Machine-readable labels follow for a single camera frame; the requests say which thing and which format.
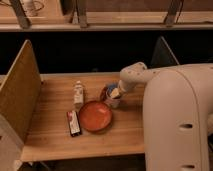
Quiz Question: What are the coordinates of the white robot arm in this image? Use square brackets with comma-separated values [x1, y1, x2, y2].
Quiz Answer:
[118, 62, 213, 171]

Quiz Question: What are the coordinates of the orange plate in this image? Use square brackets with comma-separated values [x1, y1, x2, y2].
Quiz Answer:
[78, 101, 112, 132]

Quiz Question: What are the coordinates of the white squeeze bottle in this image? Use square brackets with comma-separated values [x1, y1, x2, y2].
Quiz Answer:
[74, 81, 84, 108]

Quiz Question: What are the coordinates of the red black snack packet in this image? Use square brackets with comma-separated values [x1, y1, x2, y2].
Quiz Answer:
[67, 110, 81, 137]

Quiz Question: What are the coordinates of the right dark side panel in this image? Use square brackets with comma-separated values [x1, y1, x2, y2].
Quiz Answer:
[150, 36, 179, 68]

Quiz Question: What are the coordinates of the left wooden side panel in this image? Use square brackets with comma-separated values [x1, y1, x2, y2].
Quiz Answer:
[0, 40, 41, 146]

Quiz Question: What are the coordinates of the wooden shelf with supports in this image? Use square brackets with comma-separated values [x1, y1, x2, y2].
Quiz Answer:
[0, 0, 213, 32]

